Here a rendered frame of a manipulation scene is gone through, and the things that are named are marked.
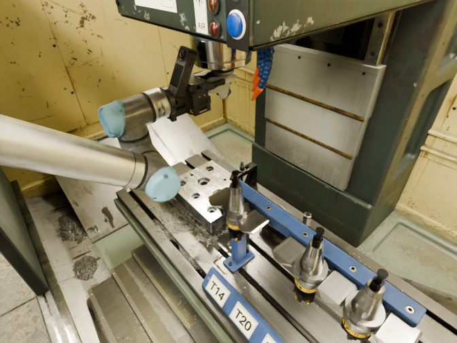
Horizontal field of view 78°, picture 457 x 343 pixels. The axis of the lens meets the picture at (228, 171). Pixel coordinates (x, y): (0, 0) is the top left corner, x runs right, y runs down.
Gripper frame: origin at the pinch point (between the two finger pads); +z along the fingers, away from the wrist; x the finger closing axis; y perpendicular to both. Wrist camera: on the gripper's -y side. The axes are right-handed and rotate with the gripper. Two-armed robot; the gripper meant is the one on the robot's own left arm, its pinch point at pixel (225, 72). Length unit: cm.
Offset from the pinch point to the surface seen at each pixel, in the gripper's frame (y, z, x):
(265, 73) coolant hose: -5.3, -4.5, 19.3
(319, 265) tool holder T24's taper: 19, -19, 48
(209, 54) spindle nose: -7.3, -7.8, 4.1
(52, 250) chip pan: 77, -63, -54
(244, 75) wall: 42, 80, -80
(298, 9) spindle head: -19.6, -12.2, 32.5
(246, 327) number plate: 51, -27, 37
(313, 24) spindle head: -17.1, -8.1, 32.5
